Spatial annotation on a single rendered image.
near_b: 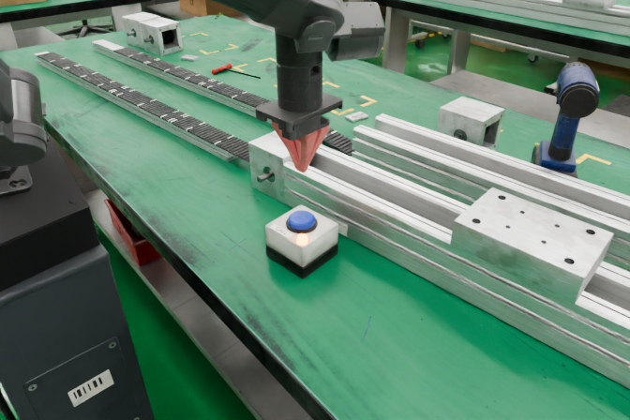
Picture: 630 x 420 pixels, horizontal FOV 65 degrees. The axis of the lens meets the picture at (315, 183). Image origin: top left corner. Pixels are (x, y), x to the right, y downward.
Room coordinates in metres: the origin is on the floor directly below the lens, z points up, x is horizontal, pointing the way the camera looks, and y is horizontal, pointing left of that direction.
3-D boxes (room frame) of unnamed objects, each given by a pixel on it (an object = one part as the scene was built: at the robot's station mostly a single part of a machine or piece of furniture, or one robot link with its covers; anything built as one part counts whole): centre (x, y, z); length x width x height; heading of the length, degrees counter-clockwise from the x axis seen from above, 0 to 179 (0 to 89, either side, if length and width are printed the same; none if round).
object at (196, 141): (1.23, 0.52, 0.79); 0.96 x 0.04 x 0.03; 47
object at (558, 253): (0.50, -0.27, 0.87); 0.16 x 0.11 x 0.07; 47
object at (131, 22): (1.75, 0.61, 0.83); 0.11 x 0.10 x 0.10; 141
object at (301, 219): (0.59, 0.02, 0.84); 0.04 x 0.04 x 0.02
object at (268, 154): (0.79, 0.06, 0.83); 0.12 x 0.09 x 0.10; 137
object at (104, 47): (1.37, 0.39, 0.79); 0.96 x 0.04 x 0.03; 47
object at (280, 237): (0.60, 0.01, 0.81); 0.10 x 0.08 x 0.06; 137
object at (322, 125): (0.58, 0.03, 0.98); 0.07 x 0.07 x 0.09; 47
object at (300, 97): (0.59, 0.02, 1.05); 0.10 x 0.07 x 0.07; 137
